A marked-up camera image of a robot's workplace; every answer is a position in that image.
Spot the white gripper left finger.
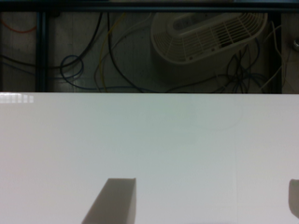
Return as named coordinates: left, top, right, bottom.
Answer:
left=81, top=178, right=136, bottom=224

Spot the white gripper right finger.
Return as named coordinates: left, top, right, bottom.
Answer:
left=288, top=179, right=299, bottom=218

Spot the white air purifier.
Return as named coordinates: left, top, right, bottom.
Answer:
left=150, top=13, right=267, bottom=84

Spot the yellow cable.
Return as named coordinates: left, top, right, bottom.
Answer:
left=98, top=12, right=127, bottom=92

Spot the black cable on floor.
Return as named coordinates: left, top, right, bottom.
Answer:
left=0, top=12, right=150, bottom=93

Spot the black aluminium frame post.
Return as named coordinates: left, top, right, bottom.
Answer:
left=36, top=12, right=49, bottom=92

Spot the orange cable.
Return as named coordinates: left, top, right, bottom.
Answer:
left=0, top=18, right=37, bottom=34

